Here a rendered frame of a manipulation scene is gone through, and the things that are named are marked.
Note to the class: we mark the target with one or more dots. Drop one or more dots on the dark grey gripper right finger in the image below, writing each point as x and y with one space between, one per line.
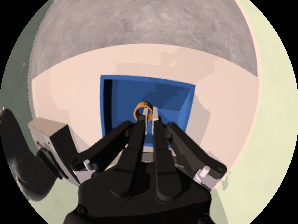
202 168

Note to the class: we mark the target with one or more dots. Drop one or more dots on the blue shallow tray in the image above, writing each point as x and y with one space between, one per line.
120 97

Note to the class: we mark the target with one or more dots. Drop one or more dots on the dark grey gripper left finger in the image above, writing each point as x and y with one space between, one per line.
99 156

